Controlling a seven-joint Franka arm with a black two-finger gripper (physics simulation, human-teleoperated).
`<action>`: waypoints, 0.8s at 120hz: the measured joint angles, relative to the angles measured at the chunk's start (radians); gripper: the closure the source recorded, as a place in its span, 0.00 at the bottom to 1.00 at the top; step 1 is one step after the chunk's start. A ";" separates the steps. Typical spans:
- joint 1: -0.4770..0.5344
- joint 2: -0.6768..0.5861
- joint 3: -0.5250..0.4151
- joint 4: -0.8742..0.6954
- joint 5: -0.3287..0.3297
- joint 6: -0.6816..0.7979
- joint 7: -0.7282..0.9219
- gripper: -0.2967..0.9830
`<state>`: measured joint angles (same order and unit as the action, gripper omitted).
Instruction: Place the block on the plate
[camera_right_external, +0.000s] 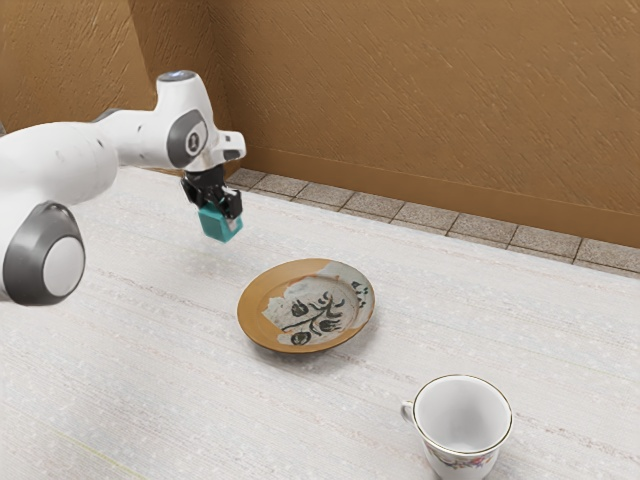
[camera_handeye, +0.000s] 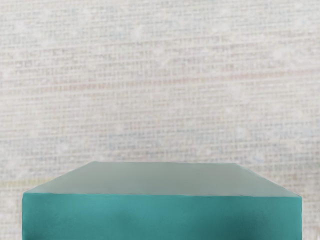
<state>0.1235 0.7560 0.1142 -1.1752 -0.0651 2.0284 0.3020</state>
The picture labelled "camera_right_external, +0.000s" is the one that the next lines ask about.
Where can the white floral teacup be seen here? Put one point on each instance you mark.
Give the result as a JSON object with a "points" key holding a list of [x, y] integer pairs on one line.
{"points": [[460, 415]]}

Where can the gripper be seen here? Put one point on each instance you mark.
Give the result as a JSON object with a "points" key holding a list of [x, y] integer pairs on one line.
{"points": [[205, 185]]}

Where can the brown painted ceramic plate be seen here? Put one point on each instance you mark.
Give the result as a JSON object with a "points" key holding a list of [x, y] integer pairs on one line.
{"points": [[280, 320]]}

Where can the teal block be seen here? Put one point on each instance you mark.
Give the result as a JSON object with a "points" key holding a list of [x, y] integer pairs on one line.
{"points": [[215, 225]]}

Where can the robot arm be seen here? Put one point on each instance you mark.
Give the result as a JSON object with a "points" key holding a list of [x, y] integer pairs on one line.
{"points": [[75, 155]]}

